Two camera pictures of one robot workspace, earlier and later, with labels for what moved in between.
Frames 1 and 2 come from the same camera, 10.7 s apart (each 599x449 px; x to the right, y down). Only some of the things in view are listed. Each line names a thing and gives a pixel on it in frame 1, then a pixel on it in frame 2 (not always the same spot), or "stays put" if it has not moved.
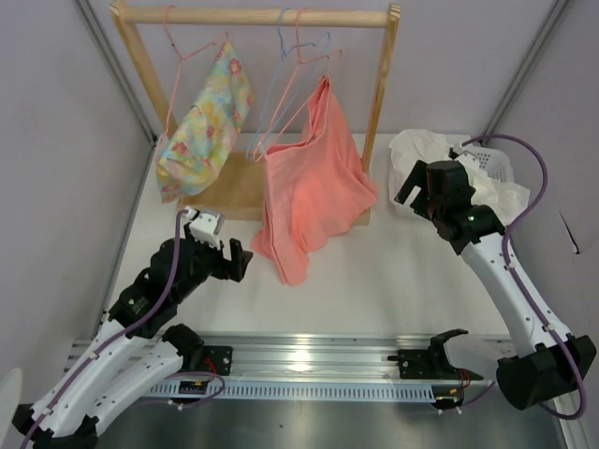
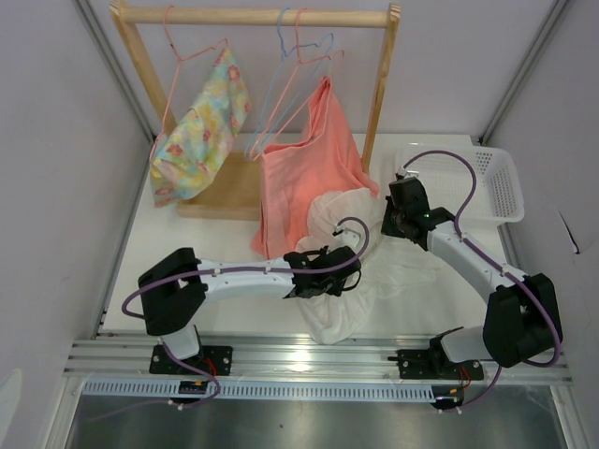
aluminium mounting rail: [316, 355] stays put
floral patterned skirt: [190, 161] stays put
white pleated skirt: [408, 148] to [392, 275]
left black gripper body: [210, 261] to [333, 289]
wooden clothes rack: [241, 195] stays put
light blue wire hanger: [299, 99] to [284, 54]
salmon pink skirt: [313, 186] stays put
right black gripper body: [428, 207] to [392, 220]
